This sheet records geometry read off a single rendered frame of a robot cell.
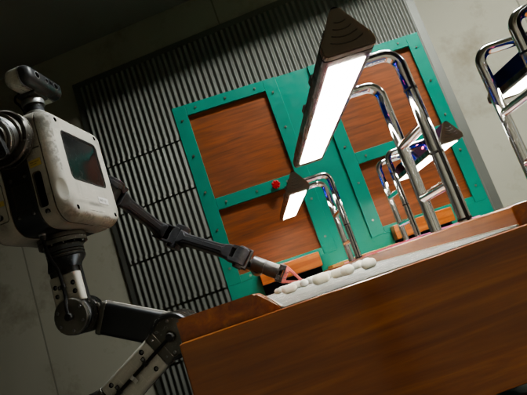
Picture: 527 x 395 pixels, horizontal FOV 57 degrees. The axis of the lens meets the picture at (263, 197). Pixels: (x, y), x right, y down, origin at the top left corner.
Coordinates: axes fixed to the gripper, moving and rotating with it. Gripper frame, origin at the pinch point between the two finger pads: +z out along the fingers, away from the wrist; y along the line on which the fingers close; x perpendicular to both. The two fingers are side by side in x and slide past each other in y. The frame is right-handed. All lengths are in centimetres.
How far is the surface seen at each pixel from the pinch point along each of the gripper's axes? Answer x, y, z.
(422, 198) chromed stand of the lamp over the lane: -20, -91, 14
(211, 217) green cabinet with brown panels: -16, 47, -49
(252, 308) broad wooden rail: 12, -133, -10
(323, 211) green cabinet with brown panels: -38, 48, 2
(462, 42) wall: -242, 187, 68
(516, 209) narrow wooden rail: -10, -133, 16
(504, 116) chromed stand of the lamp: -44, -89, 26
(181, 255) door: 4, 230, -92
